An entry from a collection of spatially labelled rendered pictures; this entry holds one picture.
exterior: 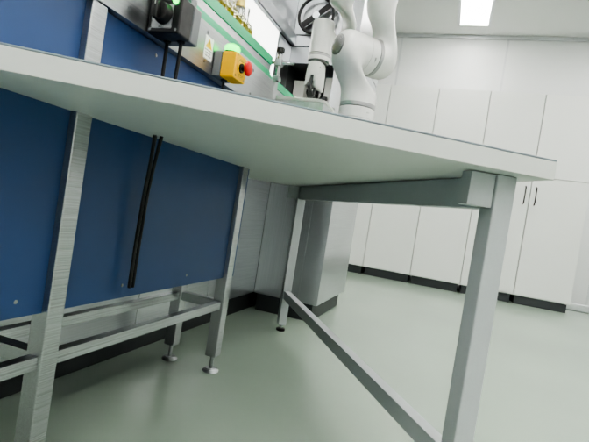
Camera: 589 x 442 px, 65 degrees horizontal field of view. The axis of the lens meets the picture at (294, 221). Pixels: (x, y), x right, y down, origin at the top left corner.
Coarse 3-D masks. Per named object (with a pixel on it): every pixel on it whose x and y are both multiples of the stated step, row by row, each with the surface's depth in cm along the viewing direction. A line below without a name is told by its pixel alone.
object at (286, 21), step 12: (264, 0) 212; (276, 0) 230; (288, 0) 244; (276, 12) 227; (288, 12) 247; (276, 24) 231; (288, 24) 249; (288, 36) 246; (288, 48) 255; (288, 60) 257; (288, 72) 261; (288, 84) 264
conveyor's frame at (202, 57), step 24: (96, 0) 86; (120, 0) 91; (144, 0) 97; (96, 24) 87; (144, 24) 98; (96, 48) 88; (168, 48) 109; (192, 48) 116; (216, 48) 127; (264, 96) 161
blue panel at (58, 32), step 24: (0, 0) 70; (24, 0) 74; (48, 0) 78; (72, 0) 83; (0, 24) 71; (24, 24) 75; (48, 24) 79; (72, 24) 83; (120, 24) 95; (48, 48) 80; (72, 48) 84; (120, 48) 96; (144, 48) 102; (144, 72) 104; (168, 72) 112; (192, 72) 121
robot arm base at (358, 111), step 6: (342, 108) 150; (348, 108) 148; (354, 108) 147; (360, 108) 147; (366, 108) 148; (342, 114) 149; (348, 114) 148; (354, 114) 147; (360, 114) 147; (366, 114) 148; (372, 114) 149; (372, 120) 150
